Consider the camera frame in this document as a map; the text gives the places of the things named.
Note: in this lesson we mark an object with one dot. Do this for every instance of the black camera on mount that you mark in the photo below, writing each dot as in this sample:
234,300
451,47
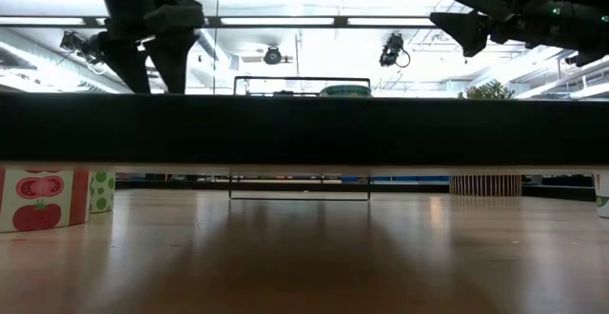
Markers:
76,45

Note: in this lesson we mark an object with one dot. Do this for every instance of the green dotted can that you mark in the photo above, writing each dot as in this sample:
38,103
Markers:
102,192

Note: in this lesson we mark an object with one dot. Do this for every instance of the green plant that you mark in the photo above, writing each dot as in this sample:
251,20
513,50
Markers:
487,90

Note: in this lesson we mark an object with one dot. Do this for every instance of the black overhead frame rail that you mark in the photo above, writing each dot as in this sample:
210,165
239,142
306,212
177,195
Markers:
340,21

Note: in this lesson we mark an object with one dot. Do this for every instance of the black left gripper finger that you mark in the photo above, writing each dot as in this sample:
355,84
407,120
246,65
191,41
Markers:
176,57
128,62

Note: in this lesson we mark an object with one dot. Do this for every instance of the slatted wooden planter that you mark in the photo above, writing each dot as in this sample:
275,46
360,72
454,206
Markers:
485,185

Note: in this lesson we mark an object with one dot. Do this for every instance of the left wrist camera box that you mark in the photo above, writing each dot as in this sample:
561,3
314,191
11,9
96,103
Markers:
176,14

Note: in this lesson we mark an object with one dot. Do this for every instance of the tomato print can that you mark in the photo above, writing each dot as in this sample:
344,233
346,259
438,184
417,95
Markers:
38,200

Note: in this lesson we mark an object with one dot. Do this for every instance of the round black overhead camera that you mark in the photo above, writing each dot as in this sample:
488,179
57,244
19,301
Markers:
272,55

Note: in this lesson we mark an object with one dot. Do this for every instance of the black table edge rail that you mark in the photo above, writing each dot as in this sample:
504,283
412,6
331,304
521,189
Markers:
285,186

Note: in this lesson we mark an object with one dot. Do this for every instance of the black frame beam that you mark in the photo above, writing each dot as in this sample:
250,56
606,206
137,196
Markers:
304,128

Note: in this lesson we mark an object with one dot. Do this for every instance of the yellow can green band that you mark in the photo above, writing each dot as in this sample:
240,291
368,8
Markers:
345,91

